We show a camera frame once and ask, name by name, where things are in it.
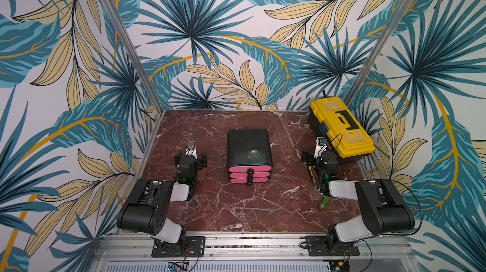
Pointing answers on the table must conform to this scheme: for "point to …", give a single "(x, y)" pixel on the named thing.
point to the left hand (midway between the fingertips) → (192, 153)
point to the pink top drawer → (250, 169)
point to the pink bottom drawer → (249, 182)
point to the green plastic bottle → (324, 202)
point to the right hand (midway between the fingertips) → (315, 147)
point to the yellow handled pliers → (310, 169)
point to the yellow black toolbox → (328, 117)
